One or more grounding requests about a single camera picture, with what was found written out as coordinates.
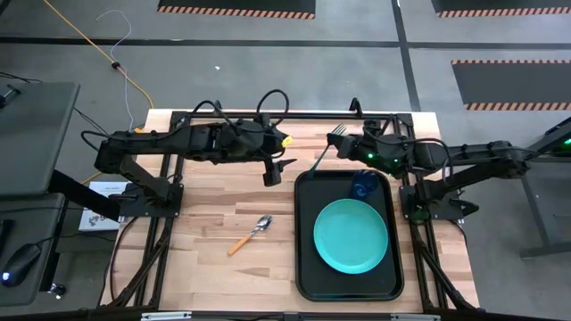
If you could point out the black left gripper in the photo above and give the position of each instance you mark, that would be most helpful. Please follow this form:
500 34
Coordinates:
267 140

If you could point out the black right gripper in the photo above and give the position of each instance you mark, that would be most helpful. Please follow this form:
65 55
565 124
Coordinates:
357 148

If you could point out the blue faceted cup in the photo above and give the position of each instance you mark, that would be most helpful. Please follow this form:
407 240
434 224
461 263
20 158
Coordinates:
365 185

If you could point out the teal round plate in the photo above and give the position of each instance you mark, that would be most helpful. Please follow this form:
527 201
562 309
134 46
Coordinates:
350 236

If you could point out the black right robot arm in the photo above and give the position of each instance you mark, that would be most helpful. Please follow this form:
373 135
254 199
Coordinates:
473 153

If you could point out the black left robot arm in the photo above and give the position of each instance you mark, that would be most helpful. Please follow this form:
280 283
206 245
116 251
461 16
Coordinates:
156 138

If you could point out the black rectangular tray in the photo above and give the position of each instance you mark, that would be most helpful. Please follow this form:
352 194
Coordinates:
308 277

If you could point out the yellow label tag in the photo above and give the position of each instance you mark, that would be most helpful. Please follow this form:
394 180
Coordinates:
287 141

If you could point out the black hazard striped mat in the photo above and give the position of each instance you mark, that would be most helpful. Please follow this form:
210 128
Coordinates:
236 5
499 4
513 84

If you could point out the white printed box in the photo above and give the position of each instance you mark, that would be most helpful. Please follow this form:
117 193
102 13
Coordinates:
96 221

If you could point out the black metal stand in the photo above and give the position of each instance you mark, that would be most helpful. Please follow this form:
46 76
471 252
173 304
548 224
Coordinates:
544 250

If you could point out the grey desk top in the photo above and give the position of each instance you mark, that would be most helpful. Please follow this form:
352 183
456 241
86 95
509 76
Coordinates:
31 134

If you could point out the chrome desk foot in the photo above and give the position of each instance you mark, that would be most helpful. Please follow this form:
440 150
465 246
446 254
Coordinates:
58 290

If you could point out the dark desk surface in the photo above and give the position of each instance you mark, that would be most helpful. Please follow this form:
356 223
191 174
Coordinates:
27 223

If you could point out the black computer mouse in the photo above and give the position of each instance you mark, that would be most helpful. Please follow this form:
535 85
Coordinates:
20 264

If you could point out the black aluminium table frame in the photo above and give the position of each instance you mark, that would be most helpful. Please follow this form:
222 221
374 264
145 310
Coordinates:
312 115

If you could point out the silver metal bracket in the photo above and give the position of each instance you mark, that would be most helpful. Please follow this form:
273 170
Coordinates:
166 316
415 317

